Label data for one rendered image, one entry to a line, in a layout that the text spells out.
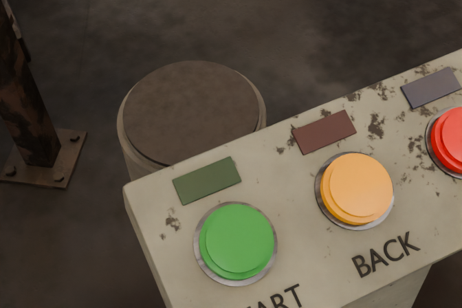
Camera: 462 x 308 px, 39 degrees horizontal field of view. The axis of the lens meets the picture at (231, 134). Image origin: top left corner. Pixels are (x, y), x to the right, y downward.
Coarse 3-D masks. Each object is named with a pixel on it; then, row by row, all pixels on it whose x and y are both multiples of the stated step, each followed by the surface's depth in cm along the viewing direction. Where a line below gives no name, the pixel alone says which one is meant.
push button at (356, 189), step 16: (336, 160) 37; (352, 160) 36; (368, 160) 37; (336, 176) 36; (352, 176) 36; (368, 176) 36; (384, 176) 36; (336, 192) 36; (352, 192) 36; (368, 192) 36; (384, 192) 36; (336, 208) 36; (352, 208) 36; (368, 208) 36; (384, 208) 36
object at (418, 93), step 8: (440, 72) 40; (448, 72) 40; (416, 80) 40; (424, 80) 40; (432, 80) 40; (440, 80) 40; (448, 80) 40; (456, 80) 40; (408, 88) 39; (416, 88) 39; (424, 88) 39; (432, 88) 40; (440, 88) 40; (448, 88) 40; (456, 88) 40; (408, 96) 39; (416, 96) 39; (424, 96) 39; (432, 96) 39; (440, 96) 39; (416, 104) 39
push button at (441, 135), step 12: (456, 108) 39; (444, 120) 38; (456, 120) 38; (432, 132) 38; (444, 132) 38; (456, 132) 38; (432, 144) 38; (444, 144) 37; (456, 144) 38; (444, 156) 38; (456, 156) 37; (456, 168) 38
